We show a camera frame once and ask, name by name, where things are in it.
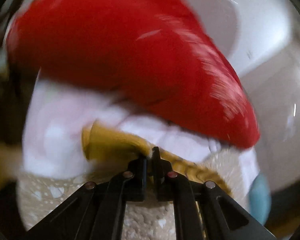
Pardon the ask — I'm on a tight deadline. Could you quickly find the yellow striped knit sweater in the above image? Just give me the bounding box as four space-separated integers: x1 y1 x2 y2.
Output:
81 122 232 195

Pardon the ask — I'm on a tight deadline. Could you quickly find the teal pillow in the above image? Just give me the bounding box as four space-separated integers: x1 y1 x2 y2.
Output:
248 173 271 225

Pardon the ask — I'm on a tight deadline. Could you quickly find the beige dotted quilt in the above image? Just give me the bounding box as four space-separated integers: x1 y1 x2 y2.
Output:
17 151 249 239

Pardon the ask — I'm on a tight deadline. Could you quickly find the red floral blanket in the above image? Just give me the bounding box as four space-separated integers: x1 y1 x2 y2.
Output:
6 0 260 149

